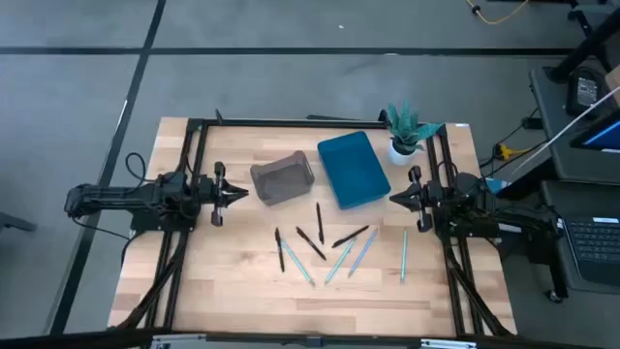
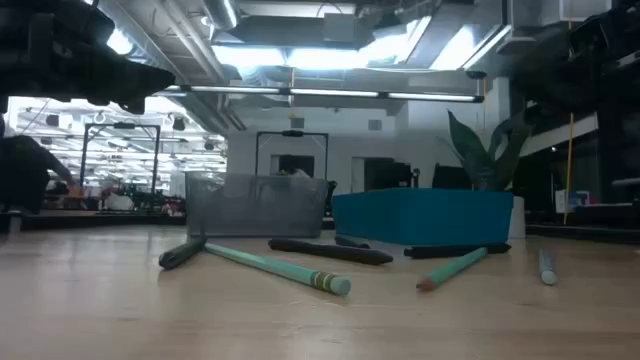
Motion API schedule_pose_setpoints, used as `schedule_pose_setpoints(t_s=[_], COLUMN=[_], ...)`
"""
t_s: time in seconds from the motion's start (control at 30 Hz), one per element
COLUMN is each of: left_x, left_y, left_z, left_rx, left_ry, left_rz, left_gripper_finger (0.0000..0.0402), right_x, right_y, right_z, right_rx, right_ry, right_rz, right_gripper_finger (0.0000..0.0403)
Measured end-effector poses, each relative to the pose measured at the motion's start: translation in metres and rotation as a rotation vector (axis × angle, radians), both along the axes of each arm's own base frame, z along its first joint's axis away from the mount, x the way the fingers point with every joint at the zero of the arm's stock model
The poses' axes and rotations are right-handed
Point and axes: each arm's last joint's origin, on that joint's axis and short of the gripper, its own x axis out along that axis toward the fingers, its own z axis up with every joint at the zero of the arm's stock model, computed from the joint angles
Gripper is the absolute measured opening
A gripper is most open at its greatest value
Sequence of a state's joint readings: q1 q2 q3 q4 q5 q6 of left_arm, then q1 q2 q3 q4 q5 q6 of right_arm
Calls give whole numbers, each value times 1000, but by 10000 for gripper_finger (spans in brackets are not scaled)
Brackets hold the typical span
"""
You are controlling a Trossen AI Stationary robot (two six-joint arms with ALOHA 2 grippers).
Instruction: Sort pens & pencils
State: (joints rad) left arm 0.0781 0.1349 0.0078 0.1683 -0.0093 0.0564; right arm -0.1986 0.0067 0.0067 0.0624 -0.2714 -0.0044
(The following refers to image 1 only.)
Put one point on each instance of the black power adapter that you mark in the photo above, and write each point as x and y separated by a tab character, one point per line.
583	92

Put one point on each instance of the brown cardboard box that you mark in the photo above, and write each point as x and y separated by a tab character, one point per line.
615	82

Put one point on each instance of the grey translucent plastic bin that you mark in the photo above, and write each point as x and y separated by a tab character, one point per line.
283	181

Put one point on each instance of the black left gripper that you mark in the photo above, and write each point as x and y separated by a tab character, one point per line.
213	194

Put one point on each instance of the dark grey stand foot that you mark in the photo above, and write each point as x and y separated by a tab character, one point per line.
14	222

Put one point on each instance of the black caster wheel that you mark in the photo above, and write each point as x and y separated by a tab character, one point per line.
555	296

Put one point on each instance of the grey equipment cart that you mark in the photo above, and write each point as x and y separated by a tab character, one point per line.
547	97

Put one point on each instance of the blue plastic tray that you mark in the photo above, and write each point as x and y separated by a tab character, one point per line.
353	169

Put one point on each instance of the teal pencil with eraser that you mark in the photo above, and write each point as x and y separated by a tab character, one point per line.
362	253
403	256
297	262
339	261

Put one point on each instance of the green artificial plant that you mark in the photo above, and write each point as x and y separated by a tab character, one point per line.
407	128

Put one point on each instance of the tablet with blue screen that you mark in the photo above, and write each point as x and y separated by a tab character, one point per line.
605	138

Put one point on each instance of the black power plug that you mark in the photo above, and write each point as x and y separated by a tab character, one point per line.
532	123

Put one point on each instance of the silver metal plate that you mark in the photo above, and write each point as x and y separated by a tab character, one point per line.
179	341
448	344

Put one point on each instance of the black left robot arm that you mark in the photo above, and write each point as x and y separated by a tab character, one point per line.
121	196

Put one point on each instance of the black pen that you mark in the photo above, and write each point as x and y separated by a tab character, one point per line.
350	237
311	243
320	223
279	249

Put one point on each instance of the black crossbar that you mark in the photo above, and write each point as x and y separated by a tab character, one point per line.
72	341

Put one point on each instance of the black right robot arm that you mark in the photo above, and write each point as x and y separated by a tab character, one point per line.
474	203

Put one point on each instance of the white plant pot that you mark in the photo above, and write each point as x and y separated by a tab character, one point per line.
398	157

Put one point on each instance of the black laptop keyboard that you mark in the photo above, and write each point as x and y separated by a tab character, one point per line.
596	247

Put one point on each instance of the black stand bar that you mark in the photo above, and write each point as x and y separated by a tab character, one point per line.
586	46

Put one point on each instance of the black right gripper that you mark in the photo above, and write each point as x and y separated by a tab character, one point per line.
426	196

